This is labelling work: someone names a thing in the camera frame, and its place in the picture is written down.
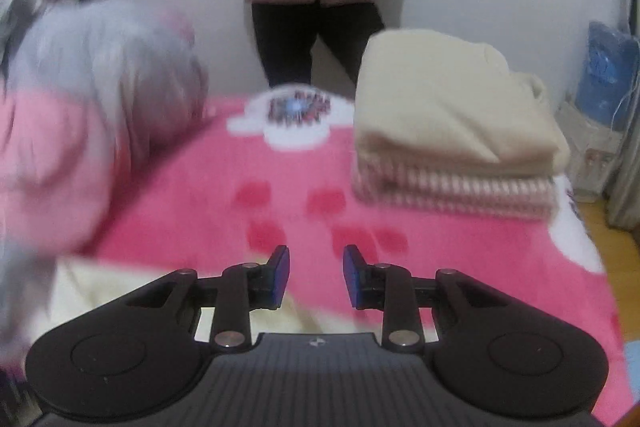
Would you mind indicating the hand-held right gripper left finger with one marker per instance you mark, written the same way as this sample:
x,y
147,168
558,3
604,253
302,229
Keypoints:
x,y
282,272

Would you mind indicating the beige folded garment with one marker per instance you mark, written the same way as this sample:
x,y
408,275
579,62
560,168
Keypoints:
x,y
440,107

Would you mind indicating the pink floral blanket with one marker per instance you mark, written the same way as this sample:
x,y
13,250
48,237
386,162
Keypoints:
x,y
300,177

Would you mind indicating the pink grey floral quilt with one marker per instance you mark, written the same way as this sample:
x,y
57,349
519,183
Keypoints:
x,y
85,107

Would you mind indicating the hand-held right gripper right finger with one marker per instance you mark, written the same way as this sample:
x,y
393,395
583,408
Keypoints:
x,y
351,277

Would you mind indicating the white fluffy blanket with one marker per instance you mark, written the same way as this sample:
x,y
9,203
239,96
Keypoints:
x,y
100,287

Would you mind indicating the grey curtain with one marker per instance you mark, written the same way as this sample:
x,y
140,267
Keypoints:
x,y
627,167

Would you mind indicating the white water dispenser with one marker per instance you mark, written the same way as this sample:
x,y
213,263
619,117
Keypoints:
x,y
590,157

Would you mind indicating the blue water bottle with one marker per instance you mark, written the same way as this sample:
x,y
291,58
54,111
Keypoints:
x,y
607,72

